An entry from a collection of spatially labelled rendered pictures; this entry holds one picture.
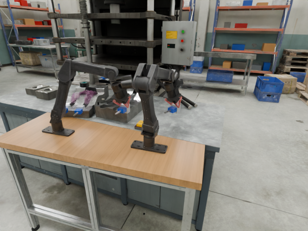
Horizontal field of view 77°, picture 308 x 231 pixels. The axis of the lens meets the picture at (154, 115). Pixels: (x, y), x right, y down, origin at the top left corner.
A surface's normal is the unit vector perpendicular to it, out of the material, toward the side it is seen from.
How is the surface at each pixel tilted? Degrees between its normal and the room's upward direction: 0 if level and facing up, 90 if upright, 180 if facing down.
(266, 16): 90
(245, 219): 0
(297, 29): 90
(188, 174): 0
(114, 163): 0
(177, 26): 90
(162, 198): 90
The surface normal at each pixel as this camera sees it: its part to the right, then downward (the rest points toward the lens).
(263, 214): 0.01, -0.91
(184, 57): -0.36, 0.38
